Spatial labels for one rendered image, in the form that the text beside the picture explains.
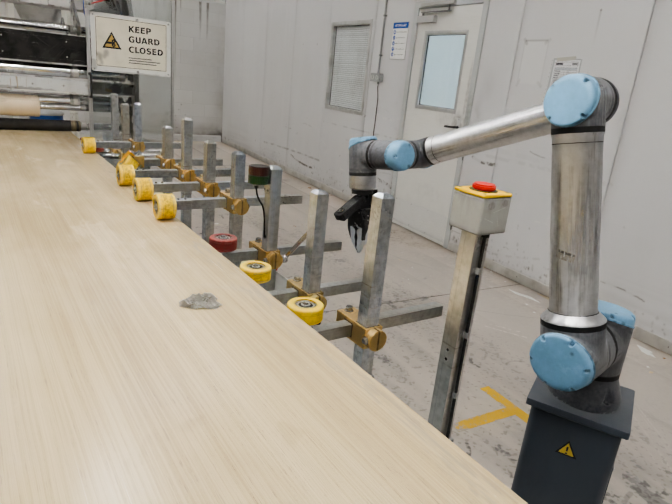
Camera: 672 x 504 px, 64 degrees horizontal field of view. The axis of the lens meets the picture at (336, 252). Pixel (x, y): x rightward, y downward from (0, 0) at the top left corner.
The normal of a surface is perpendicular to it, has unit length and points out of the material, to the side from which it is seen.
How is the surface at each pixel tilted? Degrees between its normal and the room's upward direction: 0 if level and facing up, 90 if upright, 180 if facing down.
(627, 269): 90
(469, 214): 90
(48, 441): 0
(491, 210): 90
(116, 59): 90
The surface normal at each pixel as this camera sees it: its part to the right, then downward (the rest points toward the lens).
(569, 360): -0.70, 0.23
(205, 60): 0.48, 0.32
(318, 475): 0.10, -0.95
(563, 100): -0.71, 0.02
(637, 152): -0.87, 0.07
